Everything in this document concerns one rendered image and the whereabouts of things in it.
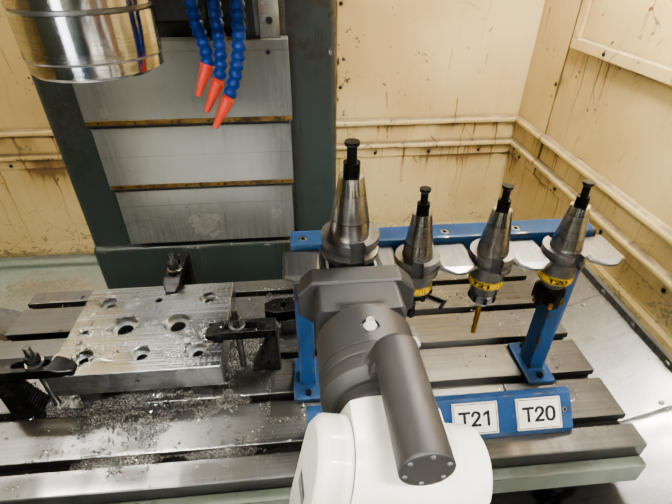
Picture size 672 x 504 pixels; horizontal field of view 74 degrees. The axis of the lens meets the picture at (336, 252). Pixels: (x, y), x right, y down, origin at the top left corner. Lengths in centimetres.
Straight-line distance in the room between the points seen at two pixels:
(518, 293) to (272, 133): 71
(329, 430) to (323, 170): 96
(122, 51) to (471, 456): 54
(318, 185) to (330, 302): 83
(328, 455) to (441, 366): 65
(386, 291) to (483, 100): 126
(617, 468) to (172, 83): 114
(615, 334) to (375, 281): 87
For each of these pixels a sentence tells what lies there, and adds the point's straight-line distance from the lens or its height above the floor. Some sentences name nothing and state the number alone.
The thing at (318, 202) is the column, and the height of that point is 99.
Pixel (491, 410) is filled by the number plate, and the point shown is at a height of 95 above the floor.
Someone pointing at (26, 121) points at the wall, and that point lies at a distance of 174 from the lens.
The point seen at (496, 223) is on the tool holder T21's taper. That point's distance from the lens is 64.
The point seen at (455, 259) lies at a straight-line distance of 66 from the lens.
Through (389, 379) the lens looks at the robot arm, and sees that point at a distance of 31.
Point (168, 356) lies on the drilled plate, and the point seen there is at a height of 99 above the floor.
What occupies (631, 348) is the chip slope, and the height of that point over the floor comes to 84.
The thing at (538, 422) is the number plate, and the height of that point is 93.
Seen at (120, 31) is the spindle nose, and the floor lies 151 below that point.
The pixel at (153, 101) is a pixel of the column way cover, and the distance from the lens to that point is 114.
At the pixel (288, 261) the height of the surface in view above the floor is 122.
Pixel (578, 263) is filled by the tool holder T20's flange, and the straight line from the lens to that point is 73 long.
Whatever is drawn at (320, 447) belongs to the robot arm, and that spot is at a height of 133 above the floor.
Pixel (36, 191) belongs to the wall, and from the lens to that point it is 185.
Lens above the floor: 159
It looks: 35 degrees down
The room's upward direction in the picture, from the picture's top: straight up
